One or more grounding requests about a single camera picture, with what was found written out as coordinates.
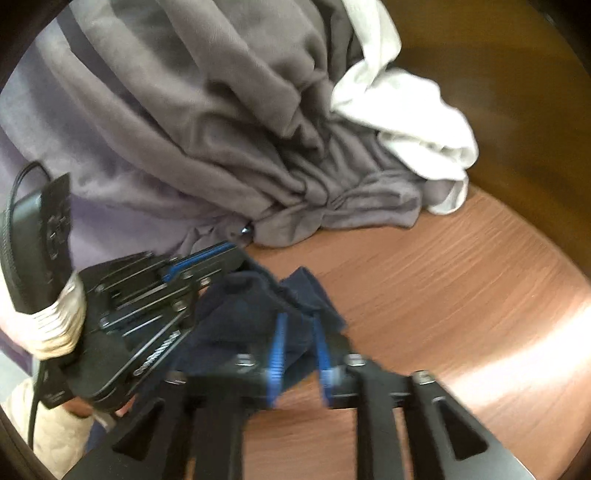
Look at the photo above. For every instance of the lavender cloth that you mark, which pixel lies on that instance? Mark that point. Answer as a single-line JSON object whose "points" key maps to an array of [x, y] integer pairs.
{"points": [[115, 207]]}

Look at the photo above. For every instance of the person's left hand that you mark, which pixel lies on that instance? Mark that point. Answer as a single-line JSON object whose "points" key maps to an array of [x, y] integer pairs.
{"points": [[76, 406]]}

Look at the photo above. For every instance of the grey cloth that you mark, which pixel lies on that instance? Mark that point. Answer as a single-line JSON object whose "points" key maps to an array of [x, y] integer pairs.
{"points": [[249, 134]]}

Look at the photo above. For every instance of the dark navy pants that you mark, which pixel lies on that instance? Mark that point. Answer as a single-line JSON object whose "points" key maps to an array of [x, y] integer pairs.
{"points": [[240, 314]]}

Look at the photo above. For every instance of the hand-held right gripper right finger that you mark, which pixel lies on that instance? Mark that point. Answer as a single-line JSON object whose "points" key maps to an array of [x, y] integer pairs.
{"points": [[324, 364]]}

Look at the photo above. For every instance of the white cloth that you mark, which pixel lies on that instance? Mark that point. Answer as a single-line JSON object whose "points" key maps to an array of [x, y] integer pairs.
{"points": [[406, 124]]}

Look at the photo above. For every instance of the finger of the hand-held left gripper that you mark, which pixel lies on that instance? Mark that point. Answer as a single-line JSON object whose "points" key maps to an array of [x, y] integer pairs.
{"points": [[203, 261], [157, 323]]}

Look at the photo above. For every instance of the person's left forearm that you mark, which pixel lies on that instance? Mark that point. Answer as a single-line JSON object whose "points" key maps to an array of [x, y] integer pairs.
{"points": [[46, 429]]}

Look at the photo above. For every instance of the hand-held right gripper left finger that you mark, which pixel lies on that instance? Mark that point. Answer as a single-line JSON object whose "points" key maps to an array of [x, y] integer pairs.
{"points": [[276, 364]]}

